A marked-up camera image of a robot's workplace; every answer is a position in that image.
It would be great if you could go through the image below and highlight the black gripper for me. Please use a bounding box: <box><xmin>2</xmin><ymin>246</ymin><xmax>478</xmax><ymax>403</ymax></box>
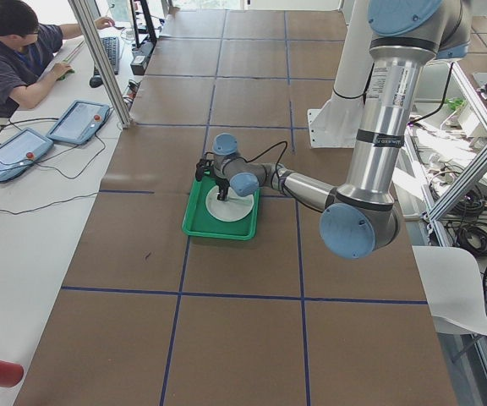
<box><xmin>212</xmin><ymin>172</ymin><xmax>230</xmax><ymax>200</ymax></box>

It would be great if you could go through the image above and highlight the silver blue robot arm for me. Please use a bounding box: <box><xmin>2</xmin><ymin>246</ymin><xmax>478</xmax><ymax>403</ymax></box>
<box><xmin>211</xmin><ymin>1</ymin><xmax>472</xmax><ymax>259</ymax></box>

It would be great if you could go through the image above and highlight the white round plate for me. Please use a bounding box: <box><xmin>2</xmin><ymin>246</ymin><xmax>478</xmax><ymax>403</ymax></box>
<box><xmin>205</xmin><ymin>186</ymin><xmax>254</xmax><ymax>222</ymax></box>

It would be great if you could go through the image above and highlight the green plastic tray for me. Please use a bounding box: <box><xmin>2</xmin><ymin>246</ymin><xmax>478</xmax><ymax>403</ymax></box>
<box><xmin>182</xmin><ymin>176</ymin><xmax>260</xmax><ymax>241</ymax></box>

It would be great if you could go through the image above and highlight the far blue teach pendant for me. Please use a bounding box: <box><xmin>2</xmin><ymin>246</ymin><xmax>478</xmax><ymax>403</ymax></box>
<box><xmin>47</xmin><ymin>100</ymin><xmax>110</xmax><ymax>145</ymax></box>

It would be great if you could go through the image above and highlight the blue teach pendant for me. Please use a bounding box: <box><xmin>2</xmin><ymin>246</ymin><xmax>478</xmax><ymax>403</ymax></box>
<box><xmin>47</xmin><ymin>100</ymin><xmax>110</xmax><ymax>145</ymax></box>
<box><xmin>0</xmin><ymin>128</ymin><xmax>53</xmax><ymax>183</ymax></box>

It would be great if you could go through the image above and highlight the black box device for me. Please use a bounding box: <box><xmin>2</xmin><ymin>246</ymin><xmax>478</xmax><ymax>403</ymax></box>
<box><xmin>130</xmin><ymin>41</ymin><xmax>154</xmax><ymax>76</ymax></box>

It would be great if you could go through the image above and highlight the black keyboard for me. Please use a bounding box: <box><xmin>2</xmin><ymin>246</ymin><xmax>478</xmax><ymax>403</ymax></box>
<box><xmin>101</xmin><ymin>36</ymin><xmax>120</xmax><ymax>75</ymax></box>

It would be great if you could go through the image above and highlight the near blue teach pendant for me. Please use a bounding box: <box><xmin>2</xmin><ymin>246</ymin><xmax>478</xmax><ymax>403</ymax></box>
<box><xmin>0</xmin><ymin>128</ymin><xmax>53</xmax><ymax>183</ymax></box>

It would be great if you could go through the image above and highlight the white paper sheet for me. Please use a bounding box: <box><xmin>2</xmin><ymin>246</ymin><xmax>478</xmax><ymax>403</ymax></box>
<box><xmin>413</xmin><ymin>246</ymin><xmax>487</xmax><ymax>337</ymax></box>

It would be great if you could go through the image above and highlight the seated person dark shirt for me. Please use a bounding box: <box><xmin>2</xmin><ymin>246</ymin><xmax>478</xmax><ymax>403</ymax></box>
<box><xmin>0</xmin><ymin>0</ymin><xmax>117</xmax><ymax>119</ymax></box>

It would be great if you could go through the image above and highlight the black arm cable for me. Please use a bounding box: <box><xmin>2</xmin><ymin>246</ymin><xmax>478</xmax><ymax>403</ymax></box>
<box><xmin>243</xmin><ymin>142</ymin><xmax>289</xmax><ymax>168</ymax></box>

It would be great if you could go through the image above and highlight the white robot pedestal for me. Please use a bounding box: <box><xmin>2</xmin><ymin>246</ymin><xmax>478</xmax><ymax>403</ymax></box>
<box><xmin>308</xmin><ymin>0</ymin><xmax>373</xmax><ymax>148</ymax></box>

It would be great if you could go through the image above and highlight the aluminium frame post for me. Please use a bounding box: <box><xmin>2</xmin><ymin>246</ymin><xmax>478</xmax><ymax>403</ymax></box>
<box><xmin>68</xmin><ymin>0</ymin><xmax>132</xmax><ymax>129</ymax></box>

